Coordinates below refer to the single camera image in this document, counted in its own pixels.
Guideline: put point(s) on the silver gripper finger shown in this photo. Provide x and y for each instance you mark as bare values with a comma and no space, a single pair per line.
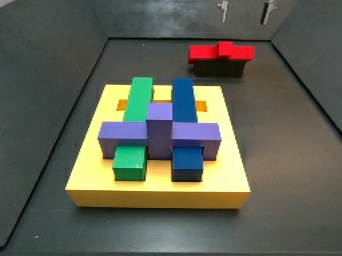
224,7
269,7

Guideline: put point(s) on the red E-shaped block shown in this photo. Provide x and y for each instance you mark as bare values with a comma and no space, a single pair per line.
224,51

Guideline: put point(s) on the yellow square base board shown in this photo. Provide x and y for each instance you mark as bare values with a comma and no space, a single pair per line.
224,188

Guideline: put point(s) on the purple cross-shaped block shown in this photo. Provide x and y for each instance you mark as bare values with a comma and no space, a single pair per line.
161,134

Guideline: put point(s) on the blue long block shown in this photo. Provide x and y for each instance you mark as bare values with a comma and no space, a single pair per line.
188,156

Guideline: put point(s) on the green long block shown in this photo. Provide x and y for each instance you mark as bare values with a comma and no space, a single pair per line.
130,160

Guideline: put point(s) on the black angled bracket stand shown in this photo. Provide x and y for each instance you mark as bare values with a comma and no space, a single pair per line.
220,68

